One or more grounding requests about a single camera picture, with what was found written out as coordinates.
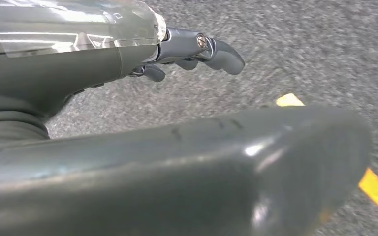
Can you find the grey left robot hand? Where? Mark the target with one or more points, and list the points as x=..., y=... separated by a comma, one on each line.
x=78, y=71

